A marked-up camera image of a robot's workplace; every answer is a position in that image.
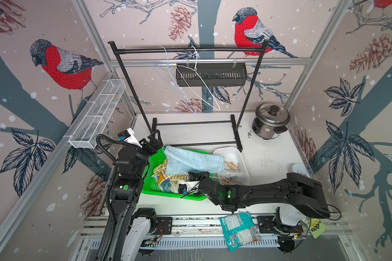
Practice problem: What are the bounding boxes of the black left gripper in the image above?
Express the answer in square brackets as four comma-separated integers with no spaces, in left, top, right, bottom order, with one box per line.
[135,129,162,178]

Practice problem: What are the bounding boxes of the beige clothespin yellow towel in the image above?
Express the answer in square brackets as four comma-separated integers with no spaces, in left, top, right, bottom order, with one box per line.
[220,178,235,185]
[225,161,240,172]

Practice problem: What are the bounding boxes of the yellow striped towel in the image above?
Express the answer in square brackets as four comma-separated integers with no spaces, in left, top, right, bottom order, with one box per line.
[152,159,189,194]

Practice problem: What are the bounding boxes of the light blue towel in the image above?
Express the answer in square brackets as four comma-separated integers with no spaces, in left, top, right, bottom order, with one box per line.
[163,146,224,175]

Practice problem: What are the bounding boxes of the light blue wire hanger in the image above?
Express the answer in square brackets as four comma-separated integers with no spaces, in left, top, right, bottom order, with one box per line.
[151,46,196,114]

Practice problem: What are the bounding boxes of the white hanger with blue towel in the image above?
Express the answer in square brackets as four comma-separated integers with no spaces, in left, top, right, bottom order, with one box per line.
[162,146,243,184]

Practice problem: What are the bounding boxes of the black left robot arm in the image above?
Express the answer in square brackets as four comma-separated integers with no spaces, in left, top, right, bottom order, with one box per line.
[95,130,163,261]

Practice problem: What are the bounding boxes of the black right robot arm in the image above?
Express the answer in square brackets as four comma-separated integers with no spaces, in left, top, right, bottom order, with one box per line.
[188,172,331,219]

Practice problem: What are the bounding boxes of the white rectangular tray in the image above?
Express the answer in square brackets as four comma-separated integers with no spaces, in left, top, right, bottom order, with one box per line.
[212,147,250,186]

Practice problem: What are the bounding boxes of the green plastic basket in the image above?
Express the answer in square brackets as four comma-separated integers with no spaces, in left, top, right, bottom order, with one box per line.
[142,149,207,199]

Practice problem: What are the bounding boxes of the black clothes rack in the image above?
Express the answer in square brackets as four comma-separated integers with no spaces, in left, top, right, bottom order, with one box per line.
[107,38,271,153]

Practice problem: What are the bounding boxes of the teal snack packet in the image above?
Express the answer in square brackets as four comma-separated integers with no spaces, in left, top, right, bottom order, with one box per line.
[220,212,261,252]

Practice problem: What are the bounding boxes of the silver rice cooker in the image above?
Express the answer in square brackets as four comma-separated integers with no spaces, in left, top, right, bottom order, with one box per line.
[252,102,291,140]

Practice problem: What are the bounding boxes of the yellow green packet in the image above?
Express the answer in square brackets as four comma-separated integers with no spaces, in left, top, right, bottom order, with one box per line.
[303,217,327,239]

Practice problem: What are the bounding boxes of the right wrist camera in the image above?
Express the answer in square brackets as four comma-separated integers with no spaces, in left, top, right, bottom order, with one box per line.
[177,181,200,198]

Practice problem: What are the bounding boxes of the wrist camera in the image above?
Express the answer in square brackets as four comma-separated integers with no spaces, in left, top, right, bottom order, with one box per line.
[118,128,142,148]
[177,181,200,198]

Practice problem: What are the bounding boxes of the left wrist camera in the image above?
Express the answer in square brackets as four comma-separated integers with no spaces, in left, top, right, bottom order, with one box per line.
[118,128,142,148]

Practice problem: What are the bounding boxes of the white wire mesh shelf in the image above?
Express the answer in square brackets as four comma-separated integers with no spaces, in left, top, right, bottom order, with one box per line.
[69,79,126,149]

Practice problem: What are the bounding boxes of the black wall basket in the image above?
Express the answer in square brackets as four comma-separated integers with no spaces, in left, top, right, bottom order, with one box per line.
[176,63,247,87]

